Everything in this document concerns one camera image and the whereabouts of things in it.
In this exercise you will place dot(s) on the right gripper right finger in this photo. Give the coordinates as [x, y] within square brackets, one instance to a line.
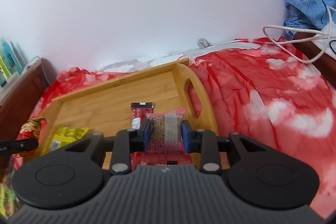
[204, 143]

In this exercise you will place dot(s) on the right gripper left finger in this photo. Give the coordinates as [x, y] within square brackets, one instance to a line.
[125, 143]

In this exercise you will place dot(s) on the red peanut snack bag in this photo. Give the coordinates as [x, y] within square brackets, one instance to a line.
[30, 129]

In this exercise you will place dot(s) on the pink patterned cake packet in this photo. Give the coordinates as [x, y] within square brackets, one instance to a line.
[166, 133]

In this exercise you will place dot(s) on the long red stick packet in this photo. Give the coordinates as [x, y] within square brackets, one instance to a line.
[139, 111]

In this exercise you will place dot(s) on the yellow snack bag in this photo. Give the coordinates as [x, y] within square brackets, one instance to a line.
[63, 136]

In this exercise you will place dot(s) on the red Biscoff biscuit packet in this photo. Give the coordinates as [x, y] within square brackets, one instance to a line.
[141, 158]

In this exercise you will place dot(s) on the brown wooden cabinet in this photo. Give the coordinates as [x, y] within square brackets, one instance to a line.
[23, 96]

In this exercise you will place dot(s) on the wooden serving tray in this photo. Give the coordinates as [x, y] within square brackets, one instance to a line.
[106, 108]

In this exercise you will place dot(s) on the colourful floral bed cloth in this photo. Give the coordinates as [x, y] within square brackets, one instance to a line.
[276, 122]

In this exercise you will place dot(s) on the teal spray bottle right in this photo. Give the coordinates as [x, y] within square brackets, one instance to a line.
[9, 61]

